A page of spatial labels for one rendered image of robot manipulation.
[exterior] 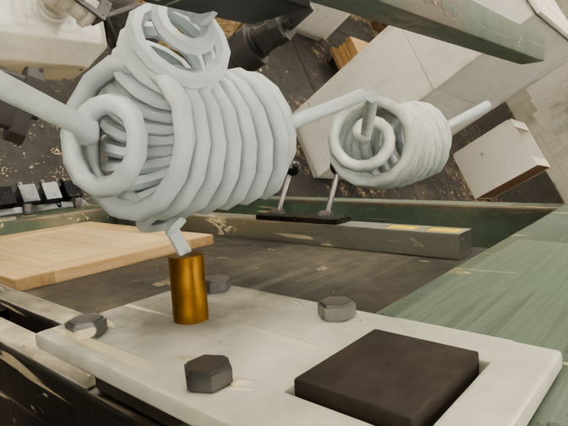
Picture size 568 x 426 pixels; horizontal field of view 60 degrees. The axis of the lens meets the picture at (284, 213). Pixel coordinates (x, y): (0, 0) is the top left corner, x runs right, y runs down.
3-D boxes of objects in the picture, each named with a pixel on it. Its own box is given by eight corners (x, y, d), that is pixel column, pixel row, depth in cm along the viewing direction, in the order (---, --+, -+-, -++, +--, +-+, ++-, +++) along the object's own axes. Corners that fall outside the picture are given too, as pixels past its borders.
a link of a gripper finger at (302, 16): (315, 13, 98) (290, 30, 100) (307, -2, 97) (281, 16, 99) (314, 14, 96) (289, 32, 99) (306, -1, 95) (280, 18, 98)
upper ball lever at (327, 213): (321, 225, 94) (338, 161, 97) (338, 226, 91) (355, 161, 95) (310, 217, 91) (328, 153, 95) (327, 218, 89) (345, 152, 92)
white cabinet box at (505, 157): (469, 157, 596) (525, 122, 551) (491, 199, 577) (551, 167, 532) (451, 154, 564) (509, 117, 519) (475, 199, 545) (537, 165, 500)
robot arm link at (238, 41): (304, 38, 107) (260, 67, 112) (279, -3, 103) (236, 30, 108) (295, 52, 96) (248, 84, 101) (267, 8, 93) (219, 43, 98)
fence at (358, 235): (133, 221, 139) (131, 207, 138) (472, 253, 77) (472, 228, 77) (117, 224, 135) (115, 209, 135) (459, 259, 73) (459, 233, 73)
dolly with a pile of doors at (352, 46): (359, 67, 512) (381, 46, 493) (379, 107, 496) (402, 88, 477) (320, 53, 469) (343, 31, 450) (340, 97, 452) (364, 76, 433)
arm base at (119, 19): (92, 46, 118) (88, -6, 113) (145, 46, 124) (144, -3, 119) (106, 58, 107) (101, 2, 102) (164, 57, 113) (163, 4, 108)
